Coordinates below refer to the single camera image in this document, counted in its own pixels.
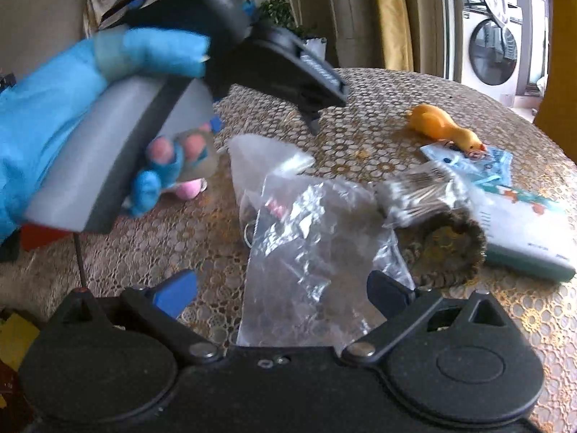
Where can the right gripper dark padded right finger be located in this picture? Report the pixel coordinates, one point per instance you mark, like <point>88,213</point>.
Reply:
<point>403,309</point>

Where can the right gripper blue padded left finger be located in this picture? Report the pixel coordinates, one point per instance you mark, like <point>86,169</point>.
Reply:
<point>155,311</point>

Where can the brown fabric scrunchie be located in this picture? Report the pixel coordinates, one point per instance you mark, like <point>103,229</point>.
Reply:
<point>445,250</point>

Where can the clear plastic zip bag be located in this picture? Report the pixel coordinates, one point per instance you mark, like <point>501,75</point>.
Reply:
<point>313,243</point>

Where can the cotton swab packet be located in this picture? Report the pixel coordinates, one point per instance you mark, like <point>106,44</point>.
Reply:
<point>420,193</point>

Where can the yellow rubber duck toy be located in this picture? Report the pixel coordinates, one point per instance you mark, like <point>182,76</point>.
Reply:
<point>436,124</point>

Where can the blue gloved left hand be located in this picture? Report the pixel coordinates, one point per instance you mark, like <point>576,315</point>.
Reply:
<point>40,112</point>

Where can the white pink plush bunny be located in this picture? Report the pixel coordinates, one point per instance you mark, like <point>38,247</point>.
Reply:
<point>187,190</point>

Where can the white teal tissue pack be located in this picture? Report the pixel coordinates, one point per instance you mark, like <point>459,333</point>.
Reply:
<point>525,232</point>

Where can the blue wet wipe packet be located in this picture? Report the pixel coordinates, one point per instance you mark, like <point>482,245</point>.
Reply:
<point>490,167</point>

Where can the gold lace tablecloth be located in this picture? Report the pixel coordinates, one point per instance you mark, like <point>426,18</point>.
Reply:
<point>363,142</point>

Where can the yellow chair back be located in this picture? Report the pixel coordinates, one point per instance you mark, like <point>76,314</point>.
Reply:
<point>557,114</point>

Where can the potted green plant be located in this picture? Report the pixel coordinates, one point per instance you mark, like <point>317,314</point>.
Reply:
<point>280,13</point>

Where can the white front-load washing machine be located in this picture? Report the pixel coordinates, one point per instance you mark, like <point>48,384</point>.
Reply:
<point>487,56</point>

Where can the gold curtain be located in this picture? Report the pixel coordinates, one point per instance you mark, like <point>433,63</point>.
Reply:
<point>394,25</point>

